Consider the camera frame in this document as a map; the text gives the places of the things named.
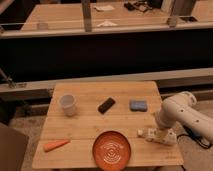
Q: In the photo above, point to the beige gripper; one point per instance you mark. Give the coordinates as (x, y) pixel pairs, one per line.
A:
(161, 134)

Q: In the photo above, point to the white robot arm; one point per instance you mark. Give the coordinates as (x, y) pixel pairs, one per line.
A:
(179, 108)

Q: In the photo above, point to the orange ceramic bowl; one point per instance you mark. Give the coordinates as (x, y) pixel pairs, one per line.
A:
(111, 151)

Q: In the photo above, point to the blue sponge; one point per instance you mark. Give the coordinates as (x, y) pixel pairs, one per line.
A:
(138, 105)

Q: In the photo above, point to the black rectangular block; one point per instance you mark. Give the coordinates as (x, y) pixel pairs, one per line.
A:
(106, 105)

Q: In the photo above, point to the white plastic cup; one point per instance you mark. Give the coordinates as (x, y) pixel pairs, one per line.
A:
(67, 103)

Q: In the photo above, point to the orange carrot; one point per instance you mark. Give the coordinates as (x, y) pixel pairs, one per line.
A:
(53, 145)

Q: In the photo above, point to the crumpled white tissue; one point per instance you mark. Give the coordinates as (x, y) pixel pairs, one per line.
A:
(107, 23)

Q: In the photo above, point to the black objects on far table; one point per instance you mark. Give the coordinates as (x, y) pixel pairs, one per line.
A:
(140, 5)

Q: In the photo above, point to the white paper on far table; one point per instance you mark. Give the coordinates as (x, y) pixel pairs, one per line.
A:
(104, 8)

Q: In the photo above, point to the brown box corner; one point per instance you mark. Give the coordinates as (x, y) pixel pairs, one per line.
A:
(13, 146)

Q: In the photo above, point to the metal clamp at left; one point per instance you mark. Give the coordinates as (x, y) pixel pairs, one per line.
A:
(10, 81)

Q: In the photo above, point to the metal post right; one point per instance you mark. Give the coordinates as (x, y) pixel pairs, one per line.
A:
(177, 11)

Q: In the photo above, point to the metal post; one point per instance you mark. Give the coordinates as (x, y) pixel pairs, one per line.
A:
(177, 11)
(86, 15)

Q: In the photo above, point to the metal post left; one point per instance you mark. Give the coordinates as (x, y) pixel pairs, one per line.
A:
(86, 15)

